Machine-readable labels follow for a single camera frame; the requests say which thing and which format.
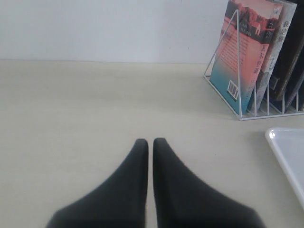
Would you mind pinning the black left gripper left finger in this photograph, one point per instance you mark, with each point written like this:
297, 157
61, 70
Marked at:
119, 202

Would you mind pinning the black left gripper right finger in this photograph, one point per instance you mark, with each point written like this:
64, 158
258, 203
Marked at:
183, 200

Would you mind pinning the blue book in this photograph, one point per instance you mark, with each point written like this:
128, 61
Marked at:
293, 87

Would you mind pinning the black brown book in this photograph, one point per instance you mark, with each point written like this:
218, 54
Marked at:
289, 54

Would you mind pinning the grey white book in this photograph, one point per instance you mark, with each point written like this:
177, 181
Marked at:
280, 32

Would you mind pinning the pink and teal book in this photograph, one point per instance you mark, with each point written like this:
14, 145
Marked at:
258, 18

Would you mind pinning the white plastic tray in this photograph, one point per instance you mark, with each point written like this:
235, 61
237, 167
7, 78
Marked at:
287, 145

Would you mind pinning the white wire book rack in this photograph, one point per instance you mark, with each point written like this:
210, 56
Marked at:
235, 65

